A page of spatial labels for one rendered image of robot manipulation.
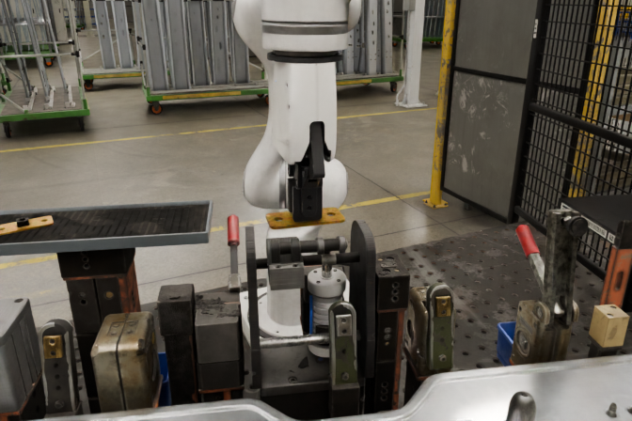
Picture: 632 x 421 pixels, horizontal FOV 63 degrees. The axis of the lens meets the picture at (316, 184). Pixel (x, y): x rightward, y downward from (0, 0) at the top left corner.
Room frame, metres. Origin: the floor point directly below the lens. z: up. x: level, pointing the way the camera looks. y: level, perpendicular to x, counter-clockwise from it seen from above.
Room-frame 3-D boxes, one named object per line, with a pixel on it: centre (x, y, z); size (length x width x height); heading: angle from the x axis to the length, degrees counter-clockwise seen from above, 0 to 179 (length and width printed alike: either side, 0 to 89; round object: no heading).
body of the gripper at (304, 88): (0.52, 0.01, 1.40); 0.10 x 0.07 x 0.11; 15
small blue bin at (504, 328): (0.98, -0.48, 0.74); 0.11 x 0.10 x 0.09; 98
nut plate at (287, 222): (0.52, 0.01, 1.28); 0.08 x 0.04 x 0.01; 105
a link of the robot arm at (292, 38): (0.53, 0.01, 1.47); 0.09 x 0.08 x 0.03; 15
